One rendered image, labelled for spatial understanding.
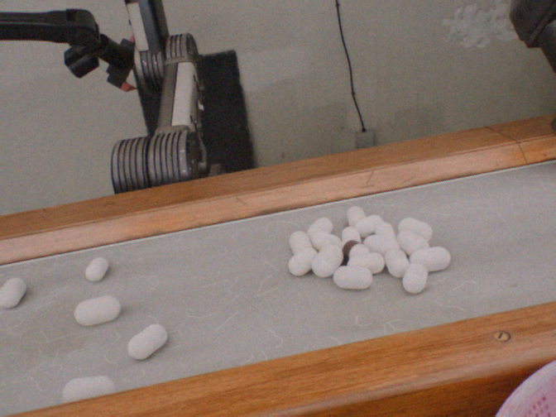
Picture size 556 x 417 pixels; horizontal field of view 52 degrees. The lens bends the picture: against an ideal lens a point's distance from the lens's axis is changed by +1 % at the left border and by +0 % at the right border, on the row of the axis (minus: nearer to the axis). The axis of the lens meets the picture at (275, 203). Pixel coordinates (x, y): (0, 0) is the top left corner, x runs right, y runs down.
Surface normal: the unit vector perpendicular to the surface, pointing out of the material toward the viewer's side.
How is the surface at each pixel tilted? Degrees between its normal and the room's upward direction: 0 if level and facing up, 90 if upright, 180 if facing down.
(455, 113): 90
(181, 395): 0
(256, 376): 0
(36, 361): 0
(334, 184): 45
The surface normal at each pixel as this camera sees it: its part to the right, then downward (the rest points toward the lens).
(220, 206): -0.01, -0.41
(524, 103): 0.15, 0.33
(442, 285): -0.15, -0.92
